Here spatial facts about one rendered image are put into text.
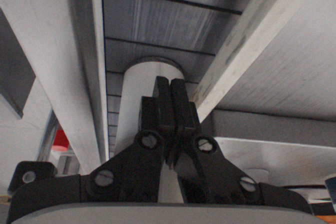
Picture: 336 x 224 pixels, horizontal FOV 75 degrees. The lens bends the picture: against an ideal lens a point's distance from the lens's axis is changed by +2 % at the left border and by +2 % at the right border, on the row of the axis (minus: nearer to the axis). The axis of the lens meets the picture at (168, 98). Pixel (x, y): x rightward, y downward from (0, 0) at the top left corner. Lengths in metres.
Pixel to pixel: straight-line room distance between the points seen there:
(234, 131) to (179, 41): 0.22
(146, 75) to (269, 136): 0.27
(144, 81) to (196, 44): 0.05
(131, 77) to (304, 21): 0.17
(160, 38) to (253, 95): 0.21
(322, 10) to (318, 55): 0.07
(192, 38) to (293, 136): 0.29
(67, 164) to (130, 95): 0.48
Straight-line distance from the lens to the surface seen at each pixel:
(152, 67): 0.16
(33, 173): 0.23
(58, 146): 0.46
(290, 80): 0.32
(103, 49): 0.17
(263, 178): 0.55
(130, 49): 0.17
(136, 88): 0.15
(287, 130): 0.41
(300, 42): 0.27
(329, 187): 0.70
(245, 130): 0.36
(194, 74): 0.19
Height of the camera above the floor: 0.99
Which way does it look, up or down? 31 degrees down
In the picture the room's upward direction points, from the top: 180 degrees clockwise
